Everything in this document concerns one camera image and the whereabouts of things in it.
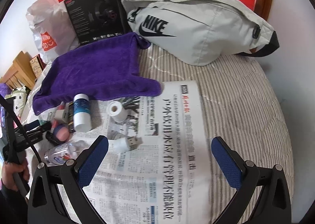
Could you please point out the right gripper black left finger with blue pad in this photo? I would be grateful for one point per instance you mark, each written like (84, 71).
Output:
(45, 202)

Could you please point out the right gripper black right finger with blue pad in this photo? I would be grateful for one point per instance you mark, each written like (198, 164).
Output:
(273, 204)

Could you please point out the clear plastic swab bottle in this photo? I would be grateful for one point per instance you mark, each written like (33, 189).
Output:
(60, 154)

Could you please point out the pink blue round object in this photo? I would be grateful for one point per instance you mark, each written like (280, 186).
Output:
(61, 132)

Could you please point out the black gold rectangular box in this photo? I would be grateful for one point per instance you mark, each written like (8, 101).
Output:
(71, 117)

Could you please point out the white blue cylindrical bottle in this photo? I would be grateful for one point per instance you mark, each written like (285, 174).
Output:
(82, 116)

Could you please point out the white USB plug light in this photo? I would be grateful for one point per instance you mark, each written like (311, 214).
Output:
(126, 144)

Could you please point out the white tape roll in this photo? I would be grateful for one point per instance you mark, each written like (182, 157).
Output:
(117, 112)

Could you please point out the black pen-shaped stick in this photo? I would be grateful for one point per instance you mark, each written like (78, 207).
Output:
(52, 139)

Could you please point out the white USB charger cube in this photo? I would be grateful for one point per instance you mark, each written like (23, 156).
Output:
(61, 116)

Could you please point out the pink white tube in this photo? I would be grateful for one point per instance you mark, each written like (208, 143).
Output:
(54, 122)

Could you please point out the person's hand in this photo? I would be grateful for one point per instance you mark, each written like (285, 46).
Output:
(9, 169)

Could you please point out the plush toys pile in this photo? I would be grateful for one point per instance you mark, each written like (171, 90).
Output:
(19, 96)

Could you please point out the wooden furniture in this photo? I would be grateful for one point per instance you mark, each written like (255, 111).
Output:
(20, 73)

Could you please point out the brown patterned box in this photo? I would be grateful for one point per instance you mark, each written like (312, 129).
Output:
(37, 65)

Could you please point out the newspaper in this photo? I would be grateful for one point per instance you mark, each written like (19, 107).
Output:
(166, 178)

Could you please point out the striped beige bedding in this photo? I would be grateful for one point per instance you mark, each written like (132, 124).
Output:
(238, 105)

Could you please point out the purple towel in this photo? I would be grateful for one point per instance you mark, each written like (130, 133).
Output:
(103, 70)

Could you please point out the white Miniso plastic bag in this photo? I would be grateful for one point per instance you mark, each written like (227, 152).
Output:
(52, 30)

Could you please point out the black headphone box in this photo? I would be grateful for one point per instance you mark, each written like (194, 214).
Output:
(95, 20)

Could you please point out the grey Nike bag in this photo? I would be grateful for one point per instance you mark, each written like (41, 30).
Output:
(199, 31)

